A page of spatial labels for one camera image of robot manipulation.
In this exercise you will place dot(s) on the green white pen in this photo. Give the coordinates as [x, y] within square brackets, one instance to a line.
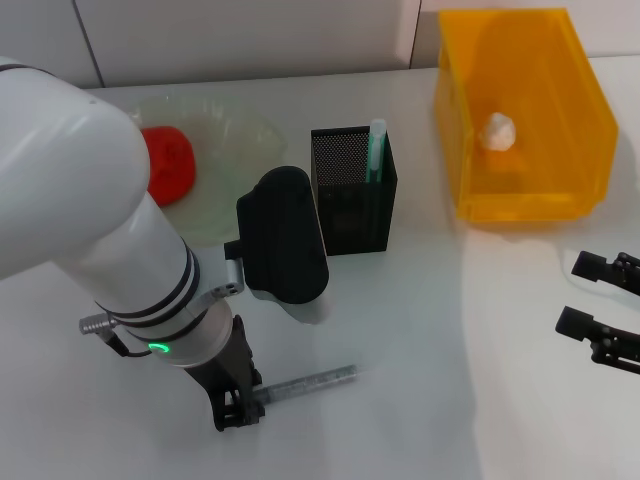
[376, 150]

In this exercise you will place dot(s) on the silver glitter marker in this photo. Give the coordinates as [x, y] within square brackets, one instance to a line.
[310, 382]

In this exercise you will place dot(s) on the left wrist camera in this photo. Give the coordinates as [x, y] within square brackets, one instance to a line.
[285, 240]

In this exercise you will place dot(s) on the yellow plastic bin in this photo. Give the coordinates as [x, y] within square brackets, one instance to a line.
[550, 100]

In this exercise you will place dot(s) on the green glass fruit plate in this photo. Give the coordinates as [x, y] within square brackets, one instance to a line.
[225, 150]

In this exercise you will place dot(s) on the silver left wrist connector post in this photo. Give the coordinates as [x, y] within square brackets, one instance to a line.
[97, 323]

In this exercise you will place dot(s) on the red knitted toy orange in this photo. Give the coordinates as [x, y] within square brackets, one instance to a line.
[170, 165]

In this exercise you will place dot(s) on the white paper ball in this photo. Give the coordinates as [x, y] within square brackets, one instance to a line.
[497, 131]

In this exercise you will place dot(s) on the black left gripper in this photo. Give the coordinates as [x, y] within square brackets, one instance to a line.
[225, 360]

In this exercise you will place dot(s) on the black mesh pen holder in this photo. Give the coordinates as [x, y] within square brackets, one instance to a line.
[345, 220]

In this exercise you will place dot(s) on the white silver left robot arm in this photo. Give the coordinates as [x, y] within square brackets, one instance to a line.
[75, 200]

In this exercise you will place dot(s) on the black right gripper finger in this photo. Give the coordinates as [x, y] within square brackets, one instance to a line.
[575, 322]
[590, 267]

